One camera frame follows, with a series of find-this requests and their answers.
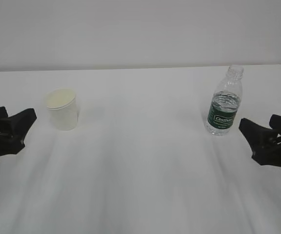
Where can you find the white paper cup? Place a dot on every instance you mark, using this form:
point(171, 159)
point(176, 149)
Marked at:
point(62, 107)

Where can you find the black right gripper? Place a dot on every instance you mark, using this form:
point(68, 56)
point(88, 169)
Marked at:
point(264, 142)

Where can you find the clear water bottle green label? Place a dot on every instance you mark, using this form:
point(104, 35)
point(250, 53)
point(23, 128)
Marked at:
point(225, 102)

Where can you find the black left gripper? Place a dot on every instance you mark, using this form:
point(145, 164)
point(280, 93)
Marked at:
point(14, 129)

